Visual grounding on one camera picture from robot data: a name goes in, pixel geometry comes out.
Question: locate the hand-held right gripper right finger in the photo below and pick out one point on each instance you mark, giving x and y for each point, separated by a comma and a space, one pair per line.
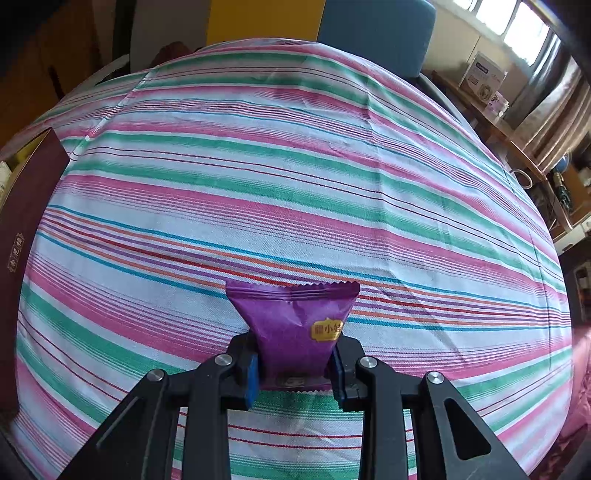
336, 374

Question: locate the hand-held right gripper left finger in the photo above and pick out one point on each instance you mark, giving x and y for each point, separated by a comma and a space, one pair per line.
252, 374

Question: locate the purple snack packet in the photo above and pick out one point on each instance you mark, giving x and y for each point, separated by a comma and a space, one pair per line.
291, 332

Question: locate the gold tin box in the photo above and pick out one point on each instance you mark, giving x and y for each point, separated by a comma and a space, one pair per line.
27, 221

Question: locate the wooden side table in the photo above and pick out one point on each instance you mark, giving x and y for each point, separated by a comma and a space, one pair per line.
503, 134

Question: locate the small pink jar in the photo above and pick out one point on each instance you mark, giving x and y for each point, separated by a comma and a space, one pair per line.
497, 104

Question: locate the pink patterned curtain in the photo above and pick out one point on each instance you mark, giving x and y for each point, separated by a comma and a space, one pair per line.
549, 120

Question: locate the white printed box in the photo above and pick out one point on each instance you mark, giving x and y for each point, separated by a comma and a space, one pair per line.
482, 76

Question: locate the dark red cloth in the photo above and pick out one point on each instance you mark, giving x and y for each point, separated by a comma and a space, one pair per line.
174, 50

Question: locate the white chair armrest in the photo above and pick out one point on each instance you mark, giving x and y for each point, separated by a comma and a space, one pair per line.
111, 67

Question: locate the grey yellow blue chair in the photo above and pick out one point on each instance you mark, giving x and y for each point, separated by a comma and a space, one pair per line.
378, 27

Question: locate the wooden wardrobe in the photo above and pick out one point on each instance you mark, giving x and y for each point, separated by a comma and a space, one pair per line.
27, 83

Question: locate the black rolled mat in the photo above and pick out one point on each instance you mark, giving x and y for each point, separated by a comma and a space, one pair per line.
122, 27

